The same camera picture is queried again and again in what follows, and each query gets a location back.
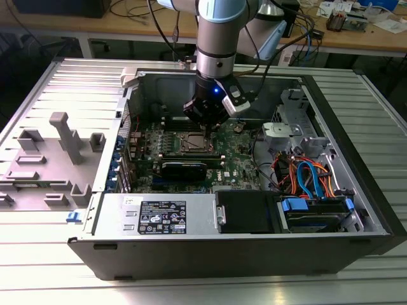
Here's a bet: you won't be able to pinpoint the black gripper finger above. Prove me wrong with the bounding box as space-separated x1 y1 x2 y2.
183 100 209 149
209 112 231 149

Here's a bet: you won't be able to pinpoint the CPU socket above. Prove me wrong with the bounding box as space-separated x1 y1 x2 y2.
177 130 217 155

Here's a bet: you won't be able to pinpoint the black RAM stick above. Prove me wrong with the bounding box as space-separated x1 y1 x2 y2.
158 151 225 161
161 116 191 125

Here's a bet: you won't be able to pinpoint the green motherboard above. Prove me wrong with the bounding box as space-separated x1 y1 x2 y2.
127 119 271 194

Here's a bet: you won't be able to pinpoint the black graphics card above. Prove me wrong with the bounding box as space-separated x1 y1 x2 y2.
152 160 207 182

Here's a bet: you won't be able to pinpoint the grey case latch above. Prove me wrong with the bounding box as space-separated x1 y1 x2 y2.
120 67 141 88

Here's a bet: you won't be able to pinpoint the silver metal drive cage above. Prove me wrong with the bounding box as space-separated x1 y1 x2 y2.
270 88 333 159

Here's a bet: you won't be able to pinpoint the hard disk in blue carrier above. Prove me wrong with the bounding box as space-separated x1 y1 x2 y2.
279 196 355 234

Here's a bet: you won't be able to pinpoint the small upright black box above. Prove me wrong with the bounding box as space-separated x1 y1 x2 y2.
284 1 301 38

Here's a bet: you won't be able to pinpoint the black PC case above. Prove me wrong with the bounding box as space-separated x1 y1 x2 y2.
66 68 407 282

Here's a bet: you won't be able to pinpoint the silver power supply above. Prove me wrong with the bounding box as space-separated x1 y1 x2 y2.
83 192 220 238

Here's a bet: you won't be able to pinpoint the grey parts rack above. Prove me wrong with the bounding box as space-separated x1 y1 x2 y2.
0 111 107 212

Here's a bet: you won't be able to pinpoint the white printed card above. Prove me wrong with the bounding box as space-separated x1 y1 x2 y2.
317 1 338 17

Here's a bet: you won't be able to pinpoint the copper finned heat sink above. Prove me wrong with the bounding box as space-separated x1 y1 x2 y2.
326 8 348 32

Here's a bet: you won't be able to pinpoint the wooden desk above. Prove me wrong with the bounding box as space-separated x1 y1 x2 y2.
0 0 407 58

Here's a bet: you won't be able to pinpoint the large black box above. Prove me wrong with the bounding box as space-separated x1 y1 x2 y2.
12 0 112 19

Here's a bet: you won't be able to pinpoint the green circuit board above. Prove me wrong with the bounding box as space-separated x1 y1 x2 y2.
345 12 369 32

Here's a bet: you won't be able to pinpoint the white paper sheet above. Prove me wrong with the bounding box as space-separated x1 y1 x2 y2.
373 17 407 34

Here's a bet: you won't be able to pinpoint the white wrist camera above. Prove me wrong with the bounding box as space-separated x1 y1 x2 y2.
221 83 255 116

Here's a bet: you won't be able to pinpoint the silver round metal bracket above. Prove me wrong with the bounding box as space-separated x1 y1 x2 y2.
261 122 302 152

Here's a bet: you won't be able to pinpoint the red and orange wires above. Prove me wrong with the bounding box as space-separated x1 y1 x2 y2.
272 154 301 195

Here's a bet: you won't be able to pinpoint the blue wire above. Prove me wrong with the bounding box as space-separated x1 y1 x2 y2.
297 161 325 201

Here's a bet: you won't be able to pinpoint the orange wire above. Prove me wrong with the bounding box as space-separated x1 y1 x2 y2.
317 163 337 200

